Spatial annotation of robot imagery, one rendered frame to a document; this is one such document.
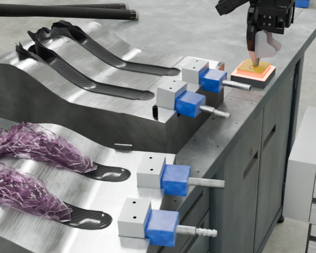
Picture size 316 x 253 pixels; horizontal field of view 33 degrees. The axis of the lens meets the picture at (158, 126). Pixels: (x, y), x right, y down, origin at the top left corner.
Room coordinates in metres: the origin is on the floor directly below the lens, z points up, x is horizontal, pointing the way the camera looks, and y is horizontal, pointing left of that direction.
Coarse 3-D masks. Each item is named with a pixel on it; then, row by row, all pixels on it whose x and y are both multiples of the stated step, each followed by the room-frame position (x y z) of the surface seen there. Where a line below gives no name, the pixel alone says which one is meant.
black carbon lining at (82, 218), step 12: (108, 168) 0.69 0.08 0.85; (120, 168) 0.69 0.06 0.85; (108, 180) 0.67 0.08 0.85; (120, 180) 0.66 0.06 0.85; (72, 216) 0.58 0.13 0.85; (84, 216) 0.58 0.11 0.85; (96, 216) 0.58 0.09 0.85; (108, 216) 0.58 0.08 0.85; (84, 228) 0.55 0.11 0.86; (96, 228) 0.55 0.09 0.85
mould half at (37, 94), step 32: (96, 32) 1.11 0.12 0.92; (0, 64) 0.95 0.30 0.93; (32, 64) 0.94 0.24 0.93; (96, 64) 1.00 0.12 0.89; (160, 64) 1.00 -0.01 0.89; (224, 64) 0.99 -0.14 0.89; (0, 96) 0.96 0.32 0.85; (32, 96) 0.91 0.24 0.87; (64, 96) 0.88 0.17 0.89; (96, 96) 0.88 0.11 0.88; (96, 128) 0.84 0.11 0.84; (128, 128) 0.80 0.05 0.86; (160, 128) 0.77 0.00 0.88; (192, 128) 0.86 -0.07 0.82
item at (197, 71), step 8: (192, 64) 0.93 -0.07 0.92; (200, 64) 0.93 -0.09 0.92; (208, 64) 0.94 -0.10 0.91; (184, 72) 0.92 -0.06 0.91; (192, 72) 0.91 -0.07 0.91; (200, 72) 0.91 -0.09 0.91; (208, 72) 0.92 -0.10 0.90; (216, 72) 0.92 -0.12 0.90; (224, 72) 0.92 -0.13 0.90; (184, 80) 0.92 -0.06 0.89; (192, 80) 0.91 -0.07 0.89; (200, 80) 0.90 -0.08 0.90; (208, 80) 0.90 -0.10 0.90; (216, 80) 0.89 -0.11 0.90; (224, 80) 0.90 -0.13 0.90; (208, 88) 0.90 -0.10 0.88; (216, 88) 0.89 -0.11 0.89; (240, 88) 0.88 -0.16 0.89; (248, 88) 0.87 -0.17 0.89
